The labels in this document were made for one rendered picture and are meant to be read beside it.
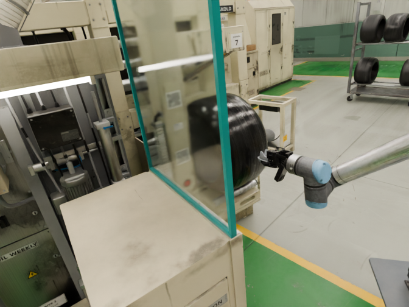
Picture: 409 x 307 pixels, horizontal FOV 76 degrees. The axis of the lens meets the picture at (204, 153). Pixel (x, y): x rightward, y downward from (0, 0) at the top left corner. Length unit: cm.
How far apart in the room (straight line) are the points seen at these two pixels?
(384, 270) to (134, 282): 131
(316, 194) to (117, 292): 83
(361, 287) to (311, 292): 36
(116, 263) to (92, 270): 6
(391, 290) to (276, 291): 87
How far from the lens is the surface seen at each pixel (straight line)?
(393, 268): 172
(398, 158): 118
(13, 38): 137
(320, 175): 113
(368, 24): 646
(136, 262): 75
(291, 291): 225
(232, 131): 129
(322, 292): 229
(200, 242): 75
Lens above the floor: 178
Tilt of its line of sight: 25 degrees down
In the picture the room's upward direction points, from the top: 7 degrees counter-clockwise
